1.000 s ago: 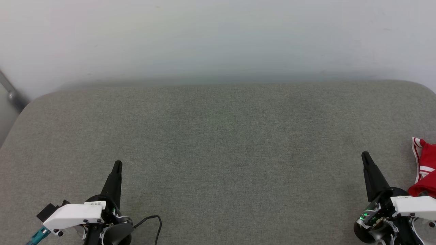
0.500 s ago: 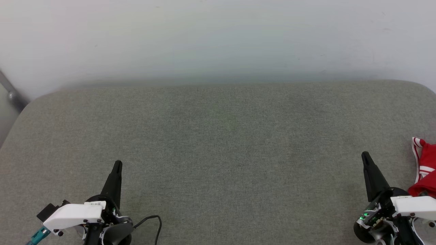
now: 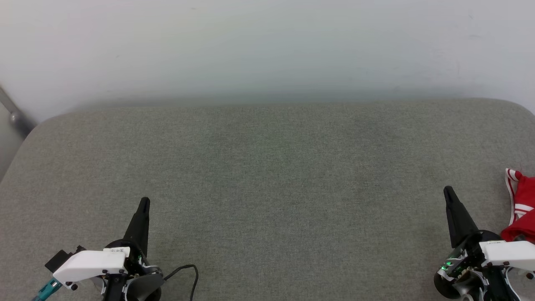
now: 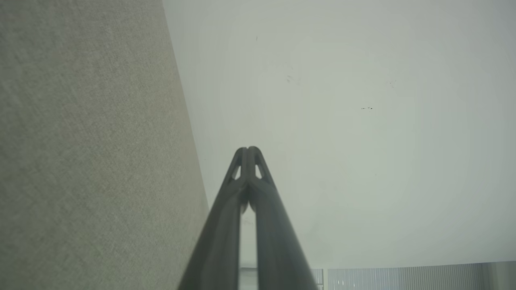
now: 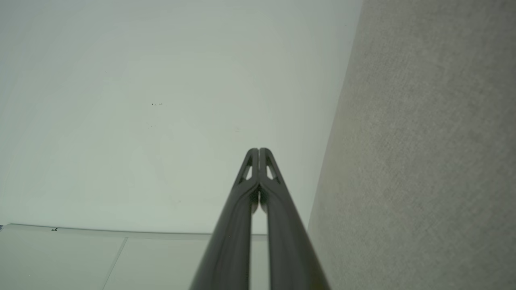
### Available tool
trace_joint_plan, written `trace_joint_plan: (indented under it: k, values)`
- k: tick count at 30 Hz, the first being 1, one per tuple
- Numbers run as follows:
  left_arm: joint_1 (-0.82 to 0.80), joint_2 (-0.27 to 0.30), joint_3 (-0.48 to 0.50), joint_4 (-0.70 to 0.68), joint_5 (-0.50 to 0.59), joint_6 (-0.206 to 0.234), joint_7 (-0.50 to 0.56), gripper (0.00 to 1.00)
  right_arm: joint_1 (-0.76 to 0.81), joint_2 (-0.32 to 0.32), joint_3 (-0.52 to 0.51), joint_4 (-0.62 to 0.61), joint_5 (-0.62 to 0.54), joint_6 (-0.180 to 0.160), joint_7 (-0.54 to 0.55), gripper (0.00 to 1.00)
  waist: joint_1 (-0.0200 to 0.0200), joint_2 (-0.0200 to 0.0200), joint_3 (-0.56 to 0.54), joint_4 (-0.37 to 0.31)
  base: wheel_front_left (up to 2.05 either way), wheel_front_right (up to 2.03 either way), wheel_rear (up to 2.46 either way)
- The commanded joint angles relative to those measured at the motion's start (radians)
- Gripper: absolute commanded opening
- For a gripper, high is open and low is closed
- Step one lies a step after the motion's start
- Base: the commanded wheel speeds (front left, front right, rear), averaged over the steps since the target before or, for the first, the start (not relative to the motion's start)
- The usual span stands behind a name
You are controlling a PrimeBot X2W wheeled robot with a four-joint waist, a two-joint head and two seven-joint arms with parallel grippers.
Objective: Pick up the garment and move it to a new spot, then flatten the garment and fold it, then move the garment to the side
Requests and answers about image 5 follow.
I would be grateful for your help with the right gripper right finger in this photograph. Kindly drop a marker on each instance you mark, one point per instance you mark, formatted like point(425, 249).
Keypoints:
point(286, 241)

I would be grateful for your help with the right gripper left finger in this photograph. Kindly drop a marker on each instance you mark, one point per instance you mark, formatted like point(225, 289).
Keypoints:
point(234, 241)

